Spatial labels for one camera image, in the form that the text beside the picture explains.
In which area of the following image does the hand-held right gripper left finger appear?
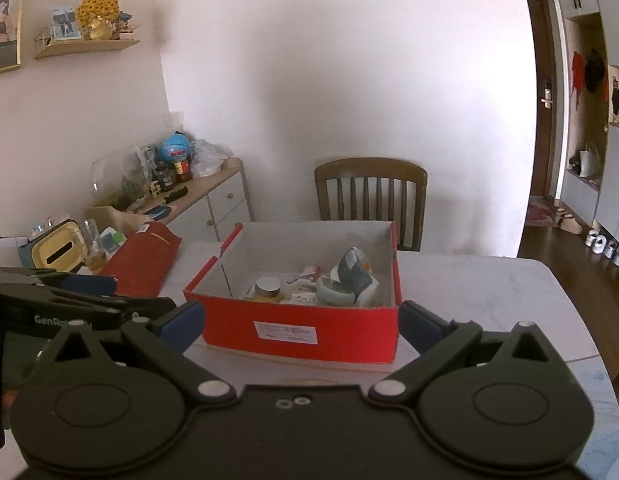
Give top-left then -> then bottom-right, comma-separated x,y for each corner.
49,301 -> 238,402

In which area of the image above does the grey white tissue pack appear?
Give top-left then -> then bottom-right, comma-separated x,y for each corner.
331,247 -> 381,307

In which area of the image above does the red paper bag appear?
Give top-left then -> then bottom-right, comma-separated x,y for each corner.
96,221 -> 182,298

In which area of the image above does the wooden chair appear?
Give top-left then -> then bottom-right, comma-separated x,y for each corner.
314,157 -> 429,252

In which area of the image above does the red shoe box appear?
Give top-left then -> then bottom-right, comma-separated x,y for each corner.
183,220 -> 404,366

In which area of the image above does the red patterned doormat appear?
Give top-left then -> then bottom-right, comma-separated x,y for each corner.
525,197 -> 560,228

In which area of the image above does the white wooden sideboard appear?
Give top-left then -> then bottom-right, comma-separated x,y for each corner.
86,157 -> 252,251

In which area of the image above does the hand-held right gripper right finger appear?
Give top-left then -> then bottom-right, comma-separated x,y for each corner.
368,301 -> 565,402

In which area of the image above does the brown wooden door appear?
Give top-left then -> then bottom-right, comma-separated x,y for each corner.
524,0 -> 565,198

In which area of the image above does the pair of beige slippers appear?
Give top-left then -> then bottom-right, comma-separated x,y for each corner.
557,210 -> 584,234

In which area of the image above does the beige paper bag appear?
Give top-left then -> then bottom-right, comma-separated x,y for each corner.
89,204 -> 147,233

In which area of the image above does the row of white shoes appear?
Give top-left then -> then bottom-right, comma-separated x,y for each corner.
584,229 -> 619,283

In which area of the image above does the clear plastic container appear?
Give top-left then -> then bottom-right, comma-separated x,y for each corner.
29,214 -> 72,236

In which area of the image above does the yellow tissue box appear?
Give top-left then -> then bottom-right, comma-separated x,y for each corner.
18,222 -> 85,273

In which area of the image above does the white tote bag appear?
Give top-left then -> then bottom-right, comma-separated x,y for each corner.
579,142 -> 604,179

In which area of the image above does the blue printed table mat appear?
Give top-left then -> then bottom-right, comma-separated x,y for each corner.
564,355 -> 619,461

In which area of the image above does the large glass jar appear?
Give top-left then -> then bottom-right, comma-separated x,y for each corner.
90,145 -> 157,211

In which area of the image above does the gold yellow ornament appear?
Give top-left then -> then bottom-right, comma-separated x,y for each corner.
78,0 -> 124,41

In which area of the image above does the wooden wall shelf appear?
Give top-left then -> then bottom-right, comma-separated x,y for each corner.
33,25 -> 141,60

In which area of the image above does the round white tin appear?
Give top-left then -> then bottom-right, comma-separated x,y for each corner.
254,277 -> 282,301

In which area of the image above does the white wall cabinet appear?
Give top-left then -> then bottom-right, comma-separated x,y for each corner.
554,0 -> 619,241

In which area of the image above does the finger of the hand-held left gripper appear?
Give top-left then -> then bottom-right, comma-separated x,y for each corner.
0,267 -> 117,297
0,285 -> 177,320

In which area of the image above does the red hanging garment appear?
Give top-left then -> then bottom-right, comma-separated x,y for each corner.
571,51 -> 587,108

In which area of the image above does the small figurine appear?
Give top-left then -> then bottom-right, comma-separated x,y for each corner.
118,12 -> 140,41

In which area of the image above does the blue photo card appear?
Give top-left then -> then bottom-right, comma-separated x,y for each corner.
50,6 -> 82,41

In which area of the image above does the small blue globe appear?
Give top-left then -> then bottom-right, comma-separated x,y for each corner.
160,131 -> 191,161

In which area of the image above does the white green packet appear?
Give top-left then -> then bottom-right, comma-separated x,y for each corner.
100,227 -> 127,256

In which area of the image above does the pink white small item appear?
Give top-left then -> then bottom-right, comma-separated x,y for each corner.
288,264 -> 323,283

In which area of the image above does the white plastic bag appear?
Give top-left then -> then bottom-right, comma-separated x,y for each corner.
189,139 -> 234,178

